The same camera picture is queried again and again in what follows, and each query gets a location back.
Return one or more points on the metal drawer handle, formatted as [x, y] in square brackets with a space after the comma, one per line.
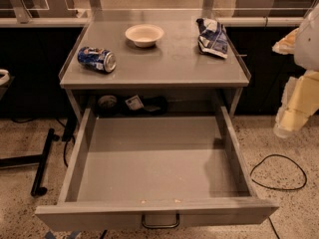
[161, 221]

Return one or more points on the blue soda can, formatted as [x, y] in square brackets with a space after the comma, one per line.
[96, 59]

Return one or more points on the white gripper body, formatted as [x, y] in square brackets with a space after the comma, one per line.
[308, 47]

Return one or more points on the grey open drawer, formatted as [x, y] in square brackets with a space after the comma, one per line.
[123, 168]

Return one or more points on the blue chip bag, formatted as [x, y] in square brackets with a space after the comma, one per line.
[212, 39]

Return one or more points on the white bowl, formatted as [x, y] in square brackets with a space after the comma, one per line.
[144, 35]

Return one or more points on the black stand base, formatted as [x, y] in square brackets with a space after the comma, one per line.
[37, 159]

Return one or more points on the grey cabinet table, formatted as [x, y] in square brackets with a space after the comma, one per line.
[175, 62]

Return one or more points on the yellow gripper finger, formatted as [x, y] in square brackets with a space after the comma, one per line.
[299, 102]
[286, 45]

